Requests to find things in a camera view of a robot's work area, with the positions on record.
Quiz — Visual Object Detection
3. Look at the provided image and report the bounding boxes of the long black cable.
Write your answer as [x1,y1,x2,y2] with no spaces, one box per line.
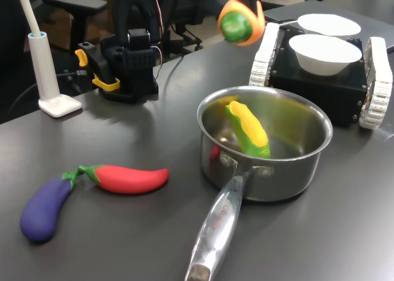
[161,28,187,89]

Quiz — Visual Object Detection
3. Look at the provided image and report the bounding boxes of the black vehicle with white tracks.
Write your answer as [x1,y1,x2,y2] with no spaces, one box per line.
[248,22,394,130]

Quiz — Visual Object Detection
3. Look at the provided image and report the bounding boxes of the red white black servo wire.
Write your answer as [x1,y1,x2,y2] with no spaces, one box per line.
[150,0,164,78]

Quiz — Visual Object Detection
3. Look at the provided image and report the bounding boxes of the white bowl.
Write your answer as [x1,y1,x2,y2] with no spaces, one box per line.
[297,13,361,38]
[288,34,363,77]

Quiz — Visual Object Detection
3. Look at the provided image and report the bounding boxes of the black and yellow clamp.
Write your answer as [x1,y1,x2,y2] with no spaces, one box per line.
[74,42,121,100]

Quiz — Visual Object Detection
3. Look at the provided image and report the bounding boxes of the red toy chilli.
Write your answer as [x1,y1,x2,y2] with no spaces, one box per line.
[77,163,170,195]

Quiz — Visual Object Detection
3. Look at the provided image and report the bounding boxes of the white post with flat foot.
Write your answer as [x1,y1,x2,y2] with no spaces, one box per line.
[15,0,83,118]

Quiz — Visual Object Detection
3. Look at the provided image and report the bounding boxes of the steel pan with long handle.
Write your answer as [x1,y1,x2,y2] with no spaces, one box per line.
[184,86,334,281]

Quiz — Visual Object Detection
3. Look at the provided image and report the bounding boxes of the black office chair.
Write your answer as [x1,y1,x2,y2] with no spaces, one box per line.
[30,0,108,52]

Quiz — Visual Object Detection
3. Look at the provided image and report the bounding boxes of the thin white cable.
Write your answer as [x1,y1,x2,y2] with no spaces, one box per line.
[276,19,301,28]

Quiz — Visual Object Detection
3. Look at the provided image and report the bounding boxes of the yellow green toy corn cob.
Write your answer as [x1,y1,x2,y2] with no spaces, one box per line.
[224,100,271,159]

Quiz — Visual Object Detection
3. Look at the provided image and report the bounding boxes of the orange toy carrot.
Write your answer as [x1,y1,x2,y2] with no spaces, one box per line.
[217,0,266,47]

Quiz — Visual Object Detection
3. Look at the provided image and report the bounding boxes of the purple toy aubergine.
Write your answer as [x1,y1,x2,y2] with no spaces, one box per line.
[20,171,78,243]

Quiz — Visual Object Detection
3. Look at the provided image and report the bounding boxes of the black power cable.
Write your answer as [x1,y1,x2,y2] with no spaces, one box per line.
[2,70,84,115]

